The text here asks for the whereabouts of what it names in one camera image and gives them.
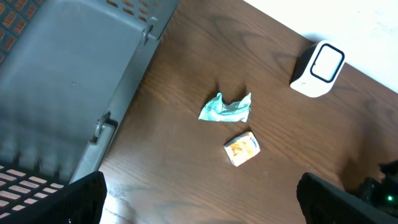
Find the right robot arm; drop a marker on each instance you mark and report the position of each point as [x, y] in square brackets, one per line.
[381, 194]

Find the small orange tissue pack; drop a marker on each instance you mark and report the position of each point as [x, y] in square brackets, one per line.
[242, 148]

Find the mint green packet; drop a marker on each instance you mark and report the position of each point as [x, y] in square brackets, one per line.
[216, 110]

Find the white barcode scanner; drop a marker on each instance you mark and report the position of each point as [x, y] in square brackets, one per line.
[317, 69]

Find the grey plastic mesh basket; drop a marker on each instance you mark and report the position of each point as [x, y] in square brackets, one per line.
[69, 70]

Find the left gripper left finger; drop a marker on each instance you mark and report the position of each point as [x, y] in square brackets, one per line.
[62, 202]

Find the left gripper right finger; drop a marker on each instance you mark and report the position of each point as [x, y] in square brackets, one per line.
[322, 202]

